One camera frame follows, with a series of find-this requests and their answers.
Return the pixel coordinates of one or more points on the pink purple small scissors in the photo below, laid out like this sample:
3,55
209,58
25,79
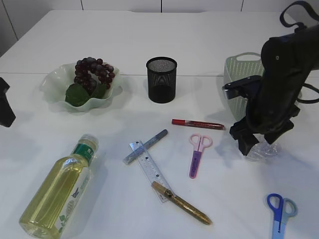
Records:
199,142

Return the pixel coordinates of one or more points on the blue handled scissors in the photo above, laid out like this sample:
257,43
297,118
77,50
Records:
285,210

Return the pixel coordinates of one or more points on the purple grape bunch with leaf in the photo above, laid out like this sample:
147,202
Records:
93,78

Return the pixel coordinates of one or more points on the yellow tea plastic bottle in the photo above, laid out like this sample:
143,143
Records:
50,209

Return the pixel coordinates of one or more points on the green woven plastic basket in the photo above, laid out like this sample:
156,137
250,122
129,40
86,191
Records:
238,67

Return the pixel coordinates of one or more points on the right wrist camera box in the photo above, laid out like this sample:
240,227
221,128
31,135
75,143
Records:
246,87

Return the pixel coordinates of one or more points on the clear plastic ruler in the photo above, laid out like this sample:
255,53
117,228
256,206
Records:
148,166

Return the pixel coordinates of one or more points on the gold glitter pen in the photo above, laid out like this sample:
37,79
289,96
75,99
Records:
181,203

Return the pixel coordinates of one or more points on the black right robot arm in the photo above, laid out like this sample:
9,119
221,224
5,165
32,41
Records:
287,61

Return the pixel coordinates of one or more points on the red marker pen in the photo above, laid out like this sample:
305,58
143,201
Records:
198,124

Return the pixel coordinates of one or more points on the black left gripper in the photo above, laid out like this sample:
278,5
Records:
7,115

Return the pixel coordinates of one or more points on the clear plastic sheet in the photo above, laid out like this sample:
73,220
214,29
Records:
264,151

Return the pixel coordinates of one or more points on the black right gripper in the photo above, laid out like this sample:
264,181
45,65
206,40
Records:
271,120

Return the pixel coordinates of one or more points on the black mesh pen holder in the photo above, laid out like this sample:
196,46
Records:
161,79

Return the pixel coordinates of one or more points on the silver grey marker pen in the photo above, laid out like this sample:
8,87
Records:
144,146

